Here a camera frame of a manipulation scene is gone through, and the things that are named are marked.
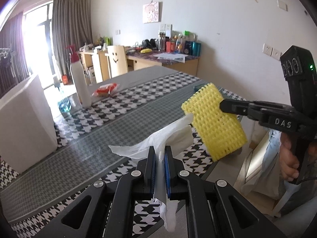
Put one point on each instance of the left brown curtain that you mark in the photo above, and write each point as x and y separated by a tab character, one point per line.
13	61

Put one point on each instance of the pink anime wall picture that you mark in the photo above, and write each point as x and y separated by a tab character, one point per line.
150	12

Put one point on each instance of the brown curtain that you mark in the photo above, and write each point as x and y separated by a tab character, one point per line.
71	25
13	61

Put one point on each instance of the balcony glass door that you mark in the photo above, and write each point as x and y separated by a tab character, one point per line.
38	44

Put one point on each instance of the wooden desk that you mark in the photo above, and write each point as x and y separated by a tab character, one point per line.
101	63

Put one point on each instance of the yellow foam net sleeve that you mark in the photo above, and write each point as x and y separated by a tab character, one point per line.
221	133

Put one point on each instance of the red snack packet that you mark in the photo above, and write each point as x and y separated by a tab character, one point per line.
106	90

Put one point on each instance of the white tissue paper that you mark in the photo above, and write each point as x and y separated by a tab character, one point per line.
178	136

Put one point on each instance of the right brown curtain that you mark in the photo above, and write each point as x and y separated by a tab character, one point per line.
71	25

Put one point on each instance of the blue spray bottle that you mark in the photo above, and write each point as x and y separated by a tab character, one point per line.
63	101

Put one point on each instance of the white pump bottle red cap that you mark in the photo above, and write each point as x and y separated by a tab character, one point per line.
77	71

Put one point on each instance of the person right hand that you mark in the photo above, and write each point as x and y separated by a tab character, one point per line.
289	164

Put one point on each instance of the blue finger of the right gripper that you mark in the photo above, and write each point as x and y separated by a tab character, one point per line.
233	106

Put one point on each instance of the wall socket pair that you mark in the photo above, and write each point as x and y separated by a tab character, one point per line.
272	52

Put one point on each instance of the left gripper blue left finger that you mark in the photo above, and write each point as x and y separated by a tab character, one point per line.
150	170

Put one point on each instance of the dark green phone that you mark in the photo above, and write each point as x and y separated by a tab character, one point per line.
199	87

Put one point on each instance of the houndstooth table cloth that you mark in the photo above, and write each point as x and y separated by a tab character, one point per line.
147	100

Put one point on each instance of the white papers on desk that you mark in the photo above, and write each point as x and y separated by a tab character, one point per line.
171	57

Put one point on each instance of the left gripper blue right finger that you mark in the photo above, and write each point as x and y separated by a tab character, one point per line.
170	171

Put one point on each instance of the wooden smiley chair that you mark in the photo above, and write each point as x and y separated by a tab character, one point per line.
117	60

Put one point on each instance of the white foam box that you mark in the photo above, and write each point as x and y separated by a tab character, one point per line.
27	127

